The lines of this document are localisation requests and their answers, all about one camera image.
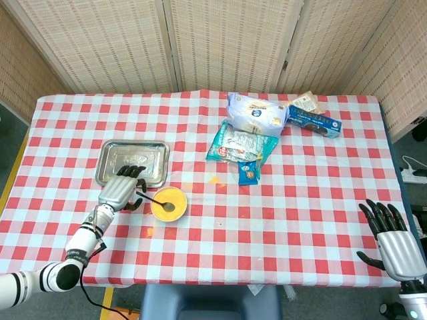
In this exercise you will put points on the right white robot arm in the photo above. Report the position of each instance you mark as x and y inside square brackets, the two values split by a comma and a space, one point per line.
[413, 301]

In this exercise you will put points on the red white checkered tablecloth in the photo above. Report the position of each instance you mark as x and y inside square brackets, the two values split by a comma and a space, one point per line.
[233, 240]

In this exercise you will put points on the orange box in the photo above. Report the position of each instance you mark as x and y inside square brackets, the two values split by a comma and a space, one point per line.
[125, 314]

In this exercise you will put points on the white power strip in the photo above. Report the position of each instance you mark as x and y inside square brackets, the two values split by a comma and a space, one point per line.
[415, 176]

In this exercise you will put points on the lavender white snack bag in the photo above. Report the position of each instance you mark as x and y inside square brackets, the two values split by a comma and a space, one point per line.
[255, 113]

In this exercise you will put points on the rectangular steel tray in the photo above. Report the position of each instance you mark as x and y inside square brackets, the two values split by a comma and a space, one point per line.
[133, 153]

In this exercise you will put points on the tan snack packet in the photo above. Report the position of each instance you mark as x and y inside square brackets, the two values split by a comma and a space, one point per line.
[308, 101]

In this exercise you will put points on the yellow bowl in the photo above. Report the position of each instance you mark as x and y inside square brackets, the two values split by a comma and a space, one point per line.
[177, 200]

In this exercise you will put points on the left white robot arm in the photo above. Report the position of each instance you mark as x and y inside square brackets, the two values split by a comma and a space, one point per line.
[81, 240]

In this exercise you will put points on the blue cookie box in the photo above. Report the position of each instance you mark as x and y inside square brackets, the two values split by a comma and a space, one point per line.
[313, 121]

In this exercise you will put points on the teal silver snack bag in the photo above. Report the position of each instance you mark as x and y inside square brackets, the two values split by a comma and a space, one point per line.
[238, 145]

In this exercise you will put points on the dark blue chair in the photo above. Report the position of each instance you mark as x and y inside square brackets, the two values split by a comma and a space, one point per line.
[210, 301]

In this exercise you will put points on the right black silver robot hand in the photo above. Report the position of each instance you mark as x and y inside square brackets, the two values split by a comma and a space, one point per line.
[400, 255]

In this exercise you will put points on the black equipment stand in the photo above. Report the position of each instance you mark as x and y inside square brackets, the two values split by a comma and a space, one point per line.
[419, 130]

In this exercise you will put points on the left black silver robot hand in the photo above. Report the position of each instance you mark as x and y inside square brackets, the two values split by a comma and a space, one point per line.
[116, 193]

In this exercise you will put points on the woven folding screen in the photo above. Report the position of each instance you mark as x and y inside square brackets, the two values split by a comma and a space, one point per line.
[227, 43]

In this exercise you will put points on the dark metal spoon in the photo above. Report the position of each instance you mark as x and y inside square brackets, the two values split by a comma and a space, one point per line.
[168, 206]

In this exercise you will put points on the small blue cookie packet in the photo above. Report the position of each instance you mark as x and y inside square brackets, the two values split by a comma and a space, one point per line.
[248, 173]

